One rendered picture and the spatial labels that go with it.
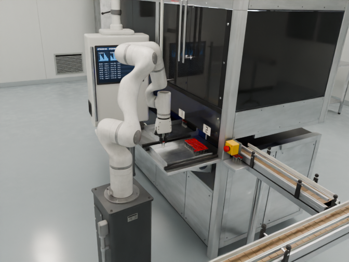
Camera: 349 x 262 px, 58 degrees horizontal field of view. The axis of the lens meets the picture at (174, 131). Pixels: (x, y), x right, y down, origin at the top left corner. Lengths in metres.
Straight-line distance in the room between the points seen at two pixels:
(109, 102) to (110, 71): 0.26
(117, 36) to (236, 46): 1.08
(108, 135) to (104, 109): 1.15
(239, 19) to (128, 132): 0.87
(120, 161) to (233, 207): 1.11
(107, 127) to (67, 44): 5.69
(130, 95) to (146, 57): 0.20
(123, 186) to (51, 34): 5.69
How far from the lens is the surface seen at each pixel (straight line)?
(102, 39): 2.57
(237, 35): 1.86
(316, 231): 1.54
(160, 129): 1.97
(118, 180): 1.66
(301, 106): 2.45
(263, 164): 2.02
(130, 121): 1.51
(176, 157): 2.08
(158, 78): 1.79
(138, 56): 1.54
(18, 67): 7.14
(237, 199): 2.40
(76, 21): 7.18
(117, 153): 1.61
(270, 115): 2.23
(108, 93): 2.67
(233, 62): 1.88
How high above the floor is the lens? 1.88
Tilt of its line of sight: 24 degrees down
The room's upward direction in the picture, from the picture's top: 2 degrees clockwise
